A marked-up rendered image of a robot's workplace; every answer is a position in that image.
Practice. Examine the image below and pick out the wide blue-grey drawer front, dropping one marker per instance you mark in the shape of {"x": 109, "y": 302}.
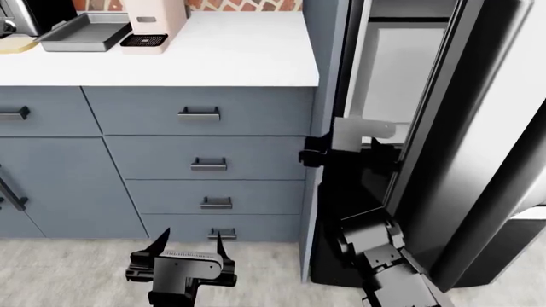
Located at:
{"x": 239, "y": 110}

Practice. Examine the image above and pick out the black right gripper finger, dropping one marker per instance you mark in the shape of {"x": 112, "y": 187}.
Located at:
{"x": 376, "y": 144}
{"x": 327, "y": 134}

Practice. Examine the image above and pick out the blue-grey kitchen cabinet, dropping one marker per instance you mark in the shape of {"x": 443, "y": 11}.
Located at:
{"x": 324, "y": 64}

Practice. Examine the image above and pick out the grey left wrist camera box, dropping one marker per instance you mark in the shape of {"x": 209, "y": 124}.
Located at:
{"x": 185, "y": 263}

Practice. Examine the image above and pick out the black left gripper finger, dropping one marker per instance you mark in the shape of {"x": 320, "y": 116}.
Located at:
{"x": 159, "y": 243}
{"x": 222, "y": 248}

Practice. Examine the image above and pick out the blue-grey cabinet door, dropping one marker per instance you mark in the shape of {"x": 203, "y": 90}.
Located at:
{"x": 77, "y": 188}

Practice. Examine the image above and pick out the pale wooden cutting board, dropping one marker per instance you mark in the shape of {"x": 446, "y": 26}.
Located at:
{"x": 15, "y": 44}

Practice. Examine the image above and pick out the light grey right wrist camera box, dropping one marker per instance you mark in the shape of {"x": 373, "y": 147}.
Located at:
{"x": 354, "y": 129}

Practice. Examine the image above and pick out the stainless steel toaster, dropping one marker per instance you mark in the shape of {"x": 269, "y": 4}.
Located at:
{"x": 32, "y": 16}

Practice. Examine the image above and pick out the beige coffee machine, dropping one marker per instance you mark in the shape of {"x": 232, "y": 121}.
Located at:
{"x": 149, "y": 22}

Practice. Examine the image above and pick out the grey metal baking tray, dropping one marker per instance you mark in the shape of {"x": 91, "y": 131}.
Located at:
{"x": 83, "y": 33}

